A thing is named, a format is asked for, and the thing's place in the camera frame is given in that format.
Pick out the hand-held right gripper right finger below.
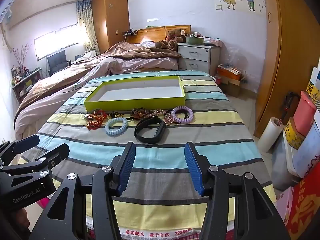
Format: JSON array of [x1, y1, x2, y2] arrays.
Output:
[[184, 142, 292, 240]]

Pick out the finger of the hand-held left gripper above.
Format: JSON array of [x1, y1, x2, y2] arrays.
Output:
[[0, 144, 70, 178], [0, 135, 40, 167]]

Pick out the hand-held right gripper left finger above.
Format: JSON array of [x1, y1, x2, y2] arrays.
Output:
[[29, 141, 137, 240]]

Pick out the blue spiral hair tie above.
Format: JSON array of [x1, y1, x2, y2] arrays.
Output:
[[104, 117, 128, 137]]

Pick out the black smart band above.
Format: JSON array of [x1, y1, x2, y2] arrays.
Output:
[[134, 117, 165, 144]]

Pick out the red knotted cord bracelet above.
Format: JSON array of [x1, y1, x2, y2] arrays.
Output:
[[86, 109, 108, 130]]

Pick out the purple spiral hair tie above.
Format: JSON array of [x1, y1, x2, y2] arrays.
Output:
[[171, 106, 194, 124]]

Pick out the black cord bracelet with charm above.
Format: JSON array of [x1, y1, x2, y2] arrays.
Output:
[[163, 112, 185, 125]]

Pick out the white tray with green rim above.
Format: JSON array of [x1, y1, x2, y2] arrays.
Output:
[[84, 76, 186, 112]]

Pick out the striped table cloth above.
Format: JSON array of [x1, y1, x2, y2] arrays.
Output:
[[15, 70, 278, 240]]

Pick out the brown patterned hair clip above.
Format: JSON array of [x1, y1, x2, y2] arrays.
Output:
[[131, 107, 150, 119]]

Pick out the cluttered wooden shelf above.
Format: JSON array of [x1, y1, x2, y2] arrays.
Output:
[[11, 67, 43, 104]]

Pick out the white paper roll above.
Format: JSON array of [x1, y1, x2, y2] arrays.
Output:
[[257, 117, 284, 153]]

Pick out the dried flower branches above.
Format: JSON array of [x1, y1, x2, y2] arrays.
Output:
[[12, 44, 32, 68]]

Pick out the black chair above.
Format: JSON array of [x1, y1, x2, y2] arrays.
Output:
[[47, 49, 72, 77]]

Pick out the cardboard box of books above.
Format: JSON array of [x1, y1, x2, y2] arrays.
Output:
[[216, 65, 248, 98]]

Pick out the yellow packet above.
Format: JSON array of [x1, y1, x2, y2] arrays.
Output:
[[285, 119, 305, 150]]

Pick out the window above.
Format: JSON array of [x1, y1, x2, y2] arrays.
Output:
[[34, 23, 80, 62]]

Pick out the white plastic container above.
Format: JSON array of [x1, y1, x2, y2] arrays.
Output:
[[282, 122, 320, 180]]

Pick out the white nightstand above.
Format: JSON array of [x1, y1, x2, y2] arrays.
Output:
[[177, 42, 222, 73]]

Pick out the black red tool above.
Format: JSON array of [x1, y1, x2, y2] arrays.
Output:
[[281, 92, 300, 125]]

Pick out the red printed box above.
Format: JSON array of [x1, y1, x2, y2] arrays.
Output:
[[285, 177, 320, 240]]

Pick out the brown blanket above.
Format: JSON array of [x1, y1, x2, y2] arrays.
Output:
[[15, 41, 182, 110]]

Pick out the pink plastic bin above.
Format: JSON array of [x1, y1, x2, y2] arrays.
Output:
[[293, 91, 317, 137]]

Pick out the green basin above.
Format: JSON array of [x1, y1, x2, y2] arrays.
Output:
[[185, 35, 205, 44]]

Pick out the brown teddy bear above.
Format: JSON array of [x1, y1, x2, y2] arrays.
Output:
[[155, 29, 185, 51]]

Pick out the wooden bed headboard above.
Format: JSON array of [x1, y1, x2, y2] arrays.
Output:
[[126, 25, 192, 44]]

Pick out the floral curtain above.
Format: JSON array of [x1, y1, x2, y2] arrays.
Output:
[[76, 0, 99, 53]]

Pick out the paper bags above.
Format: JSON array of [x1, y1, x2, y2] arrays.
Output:
[[307, 66, 320, 105]]

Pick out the large wooden wardrobe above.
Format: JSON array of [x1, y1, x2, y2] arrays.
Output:
[[252, 0, 320, 138]]

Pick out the tall narrow wooden wardrobe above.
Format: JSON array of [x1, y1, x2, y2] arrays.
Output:
[[90, 0, 130, 53]]

